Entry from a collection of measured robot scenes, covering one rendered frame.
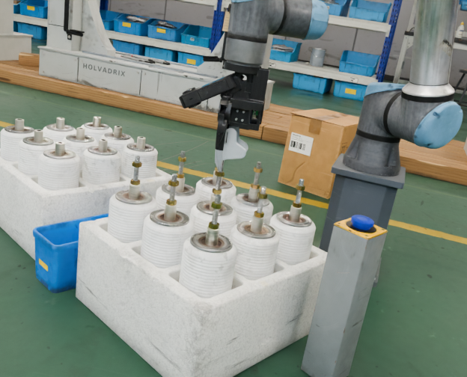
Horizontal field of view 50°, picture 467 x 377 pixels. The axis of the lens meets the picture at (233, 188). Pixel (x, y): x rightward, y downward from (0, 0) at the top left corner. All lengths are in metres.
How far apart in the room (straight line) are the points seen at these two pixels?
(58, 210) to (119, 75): 2.09
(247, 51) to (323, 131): 1.12
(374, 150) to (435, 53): 0.29
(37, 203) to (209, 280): 0.54
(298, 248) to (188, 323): 0.30
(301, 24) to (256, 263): 0.45
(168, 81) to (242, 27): 2.20
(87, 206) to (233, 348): 0.55
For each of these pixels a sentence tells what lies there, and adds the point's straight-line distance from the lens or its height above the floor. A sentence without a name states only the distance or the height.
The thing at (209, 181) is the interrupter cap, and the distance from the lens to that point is 1.20.
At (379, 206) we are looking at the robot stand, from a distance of 1.37.
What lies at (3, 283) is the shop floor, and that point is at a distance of 1.25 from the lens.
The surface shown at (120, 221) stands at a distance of 1.03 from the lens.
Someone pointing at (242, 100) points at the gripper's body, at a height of 0.49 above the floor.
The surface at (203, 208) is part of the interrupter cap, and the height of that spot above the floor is 0.25.
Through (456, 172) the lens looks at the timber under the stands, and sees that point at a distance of 2.79.
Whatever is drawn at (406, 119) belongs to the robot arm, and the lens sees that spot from 1.26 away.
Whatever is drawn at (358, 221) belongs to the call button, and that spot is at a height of 0.33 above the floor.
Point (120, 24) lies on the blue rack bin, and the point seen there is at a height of 0.35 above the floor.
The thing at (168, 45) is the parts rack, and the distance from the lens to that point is 6.02.
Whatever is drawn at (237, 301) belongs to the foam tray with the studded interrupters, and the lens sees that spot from 0.89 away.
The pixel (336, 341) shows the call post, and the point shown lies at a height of 0.10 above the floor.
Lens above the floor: 0.63
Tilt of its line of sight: 19 degrees down
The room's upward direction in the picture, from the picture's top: 9 degrees clockwise
